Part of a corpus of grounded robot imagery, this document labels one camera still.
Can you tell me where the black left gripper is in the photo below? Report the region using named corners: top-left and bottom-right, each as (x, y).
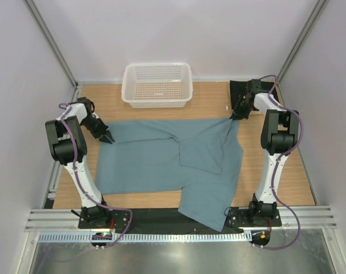
top-left (81, 116), bottom-right (112, 144)

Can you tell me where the teal blue t-shirt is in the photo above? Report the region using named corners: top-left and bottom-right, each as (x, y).
top-left (95, 118), bottom-right (243, 232)

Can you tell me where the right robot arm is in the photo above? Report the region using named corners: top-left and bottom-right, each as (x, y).
top-left (227, 78), bottom-right (301, 228)

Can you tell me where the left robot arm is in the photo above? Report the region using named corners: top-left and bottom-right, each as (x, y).
top-left (45, 97), bottom-right (114, 228)

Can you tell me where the folded black t-shirt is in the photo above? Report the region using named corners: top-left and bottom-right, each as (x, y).
top-left (229, 79), bottom-right (274, 110)

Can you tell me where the white perforated plastic basket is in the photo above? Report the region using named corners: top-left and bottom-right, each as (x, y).
top-left (121, 63), bottom-right (193, 108)

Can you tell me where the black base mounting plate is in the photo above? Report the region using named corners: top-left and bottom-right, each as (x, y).
top-left (71, 207), bottom-right (282, 235)

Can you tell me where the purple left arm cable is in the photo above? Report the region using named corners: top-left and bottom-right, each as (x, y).
top-left (58, 102), bottom-right (134, 249)

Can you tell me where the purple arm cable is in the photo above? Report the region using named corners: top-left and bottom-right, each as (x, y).
top-left (58, 102), bottom-right (134, 249)
top-left (257, 74), bottom-right (307, 251)

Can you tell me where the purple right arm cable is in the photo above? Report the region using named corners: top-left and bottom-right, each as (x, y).
top-left (257, 74), bottom-right (307, 251)

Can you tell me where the slotted grey cable duct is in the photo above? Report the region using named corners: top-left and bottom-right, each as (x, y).
top-left (38, 231), bottom-right (252, 244)

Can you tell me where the aluminium front frame rail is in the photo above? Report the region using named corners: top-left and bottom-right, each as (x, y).
top-left (25, 205), bottom-right (337, 232)

